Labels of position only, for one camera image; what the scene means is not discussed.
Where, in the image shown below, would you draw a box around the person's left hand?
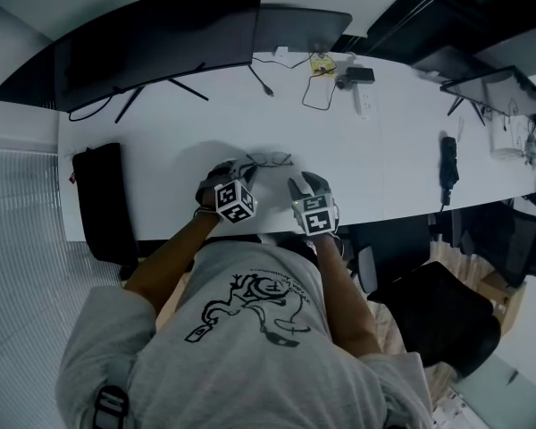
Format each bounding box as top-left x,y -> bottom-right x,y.
195,161 -> 233,210

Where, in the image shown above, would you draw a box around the person's left forearm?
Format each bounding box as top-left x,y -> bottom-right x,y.
122,207 -> 222,313

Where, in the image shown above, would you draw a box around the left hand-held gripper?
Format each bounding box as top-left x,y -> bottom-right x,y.
213,158 -> 260,224

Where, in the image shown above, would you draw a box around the black monitor power cable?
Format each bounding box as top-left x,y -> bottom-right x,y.
67,96 -> 115,122

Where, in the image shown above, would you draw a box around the white power strip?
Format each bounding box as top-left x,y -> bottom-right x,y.
352,82 -> 377,122

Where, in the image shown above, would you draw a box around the grey window blinds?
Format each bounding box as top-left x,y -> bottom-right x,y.
0,147 -> 121,429

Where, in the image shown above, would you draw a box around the small brown cardboard box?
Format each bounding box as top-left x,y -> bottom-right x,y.
477,270 -> 527,326

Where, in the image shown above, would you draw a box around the black power strip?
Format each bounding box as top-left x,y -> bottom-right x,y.
438,136 -> 460,207

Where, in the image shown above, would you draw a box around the black cable with plug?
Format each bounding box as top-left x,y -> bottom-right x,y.
248,64 -> 276,98

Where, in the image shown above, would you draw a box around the dark grey divider panel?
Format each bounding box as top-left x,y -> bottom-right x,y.
252,5 -> 354,55

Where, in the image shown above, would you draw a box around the black padded sleeve bag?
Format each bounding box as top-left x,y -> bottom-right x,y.
71,142 -> 139,267

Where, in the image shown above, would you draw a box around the dark glass cabinet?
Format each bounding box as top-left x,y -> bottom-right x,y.
330,0 -> 536,84

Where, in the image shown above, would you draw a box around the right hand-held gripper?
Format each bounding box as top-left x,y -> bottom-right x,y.
287,171 -> 340,238

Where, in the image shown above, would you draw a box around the black flat monitor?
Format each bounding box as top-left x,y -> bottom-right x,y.
440,64 -> 536,127

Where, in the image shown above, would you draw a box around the person's right forearm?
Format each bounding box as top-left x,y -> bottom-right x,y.
314,232 -> 383,358

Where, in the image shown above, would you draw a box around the black mesh office chair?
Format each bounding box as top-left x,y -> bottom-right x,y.
450,207 -> 536,289

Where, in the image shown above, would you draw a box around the black strap buckle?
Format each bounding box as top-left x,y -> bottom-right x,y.
91,384 -> 130,429

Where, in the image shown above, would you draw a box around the grey printed t-shirt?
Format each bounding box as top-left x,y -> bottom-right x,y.
55,241 -> 434,429

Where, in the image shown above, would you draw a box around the black curved monitor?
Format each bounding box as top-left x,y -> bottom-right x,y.
0,0 -> 265,124

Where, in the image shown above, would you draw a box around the black adapter box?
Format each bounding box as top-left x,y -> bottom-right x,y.
345,66 -> 376,85

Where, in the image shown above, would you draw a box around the eyeglasses with thin frame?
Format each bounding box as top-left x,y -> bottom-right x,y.
245,150 -> 294,170

